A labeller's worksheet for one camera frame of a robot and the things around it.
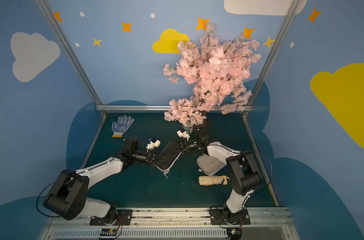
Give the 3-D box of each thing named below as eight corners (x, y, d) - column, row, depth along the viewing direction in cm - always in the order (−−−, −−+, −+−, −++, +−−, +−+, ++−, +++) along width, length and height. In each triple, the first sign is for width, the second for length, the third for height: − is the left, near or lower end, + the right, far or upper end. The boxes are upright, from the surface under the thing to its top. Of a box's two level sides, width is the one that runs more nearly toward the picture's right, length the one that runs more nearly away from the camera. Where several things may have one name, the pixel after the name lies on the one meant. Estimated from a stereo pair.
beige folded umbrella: (198, 185, 86) (199, 183, 84) (198, 177, 89) (198, 175, 87) (228, 185, 86) (230, 184, 84) (227, 177, 90) (228, 175, 87)
